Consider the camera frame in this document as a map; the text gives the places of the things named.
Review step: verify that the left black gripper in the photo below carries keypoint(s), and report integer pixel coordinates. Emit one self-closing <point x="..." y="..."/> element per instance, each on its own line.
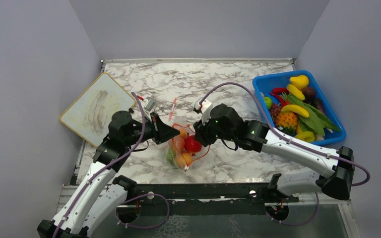
<point x="161" y="131"/>

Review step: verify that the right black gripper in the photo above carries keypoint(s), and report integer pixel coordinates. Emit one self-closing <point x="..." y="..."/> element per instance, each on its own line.
<point x="201" y="133"/>

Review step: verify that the small orange peach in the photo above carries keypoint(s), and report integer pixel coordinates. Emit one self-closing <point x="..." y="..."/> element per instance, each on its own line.
<point x="183" y="132"/>

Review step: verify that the green cabbage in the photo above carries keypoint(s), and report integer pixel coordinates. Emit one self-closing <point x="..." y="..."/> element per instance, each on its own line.
<point x="170" y="157"/>

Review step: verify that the clear orange zip top bag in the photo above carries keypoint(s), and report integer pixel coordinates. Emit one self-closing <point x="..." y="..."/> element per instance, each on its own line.
<point x="180" y="121"/>

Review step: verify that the red yellow apple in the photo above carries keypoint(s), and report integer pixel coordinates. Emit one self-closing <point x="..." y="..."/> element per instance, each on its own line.
<point x="192" y="145"/>

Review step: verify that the pink peach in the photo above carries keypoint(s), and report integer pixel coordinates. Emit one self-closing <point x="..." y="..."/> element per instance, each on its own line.
<point x="182" y="160"/>

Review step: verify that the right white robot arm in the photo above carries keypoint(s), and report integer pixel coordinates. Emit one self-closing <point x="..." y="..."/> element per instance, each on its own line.
<point x="328" y="170"/>

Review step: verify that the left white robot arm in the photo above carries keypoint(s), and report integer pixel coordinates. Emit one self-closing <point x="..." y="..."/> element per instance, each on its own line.
<point x="101" y="191"/>

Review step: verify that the red white pen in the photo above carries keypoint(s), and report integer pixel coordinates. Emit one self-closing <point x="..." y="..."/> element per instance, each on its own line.
<point x="172" y="109"/>

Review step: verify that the small green lime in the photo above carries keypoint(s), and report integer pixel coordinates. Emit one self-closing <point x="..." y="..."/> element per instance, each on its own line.
<point x="268" y="102"/>

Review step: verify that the dark grape bunch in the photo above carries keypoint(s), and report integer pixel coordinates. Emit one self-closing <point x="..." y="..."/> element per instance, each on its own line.
<point x="274" y="111"/>

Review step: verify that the red chili pepper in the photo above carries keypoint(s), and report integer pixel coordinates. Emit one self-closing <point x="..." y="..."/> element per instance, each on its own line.
<point x="281" y="95"/>

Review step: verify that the orange spiky pineapple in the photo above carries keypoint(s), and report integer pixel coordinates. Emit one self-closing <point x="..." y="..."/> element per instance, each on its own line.
<point x="286" y="122"/>

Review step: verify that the yellow banana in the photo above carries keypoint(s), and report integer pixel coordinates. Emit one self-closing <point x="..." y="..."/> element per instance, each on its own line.
<point x="296" y="109"/>
<point x="295" y="92"/>

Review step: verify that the wood framed whiteboard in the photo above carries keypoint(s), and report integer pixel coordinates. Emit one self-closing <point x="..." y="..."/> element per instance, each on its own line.
<point x="90" y="114"/>

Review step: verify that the yellow bell pepper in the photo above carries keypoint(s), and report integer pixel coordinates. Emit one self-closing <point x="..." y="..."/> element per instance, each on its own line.
<point x="306" y="136"/>

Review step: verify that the yellow pear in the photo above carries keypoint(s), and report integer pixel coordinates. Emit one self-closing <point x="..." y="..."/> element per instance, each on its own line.
<point x="300" y="82"/>

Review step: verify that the dark passion fruit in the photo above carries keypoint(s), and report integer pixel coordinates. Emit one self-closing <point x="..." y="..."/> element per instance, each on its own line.
<point x="309" y="93"/>

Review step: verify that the green leafy vegetable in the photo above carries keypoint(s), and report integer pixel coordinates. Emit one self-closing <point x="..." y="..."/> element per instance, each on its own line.
<point x="317" y="122"/>

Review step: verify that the purple eggplant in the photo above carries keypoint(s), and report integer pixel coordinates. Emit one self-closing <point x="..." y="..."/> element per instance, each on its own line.
<point x="318" y="104"/>

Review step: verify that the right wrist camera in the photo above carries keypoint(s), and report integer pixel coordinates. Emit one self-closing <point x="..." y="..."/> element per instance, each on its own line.
<point x="204" y="109"/>

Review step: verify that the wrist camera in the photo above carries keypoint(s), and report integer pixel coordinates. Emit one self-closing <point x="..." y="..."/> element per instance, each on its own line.
<point x="204" y="109"/>
<point x="149" y="104"/>

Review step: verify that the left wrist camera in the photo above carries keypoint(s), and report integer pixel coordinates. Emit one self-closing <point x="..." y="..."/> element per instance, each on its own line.
<point x="149" y="104"/>

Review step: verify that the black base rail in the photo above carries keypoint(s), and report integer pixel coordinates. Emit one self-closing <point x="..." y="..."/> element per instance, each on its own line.
<point x="192" y="199"/>

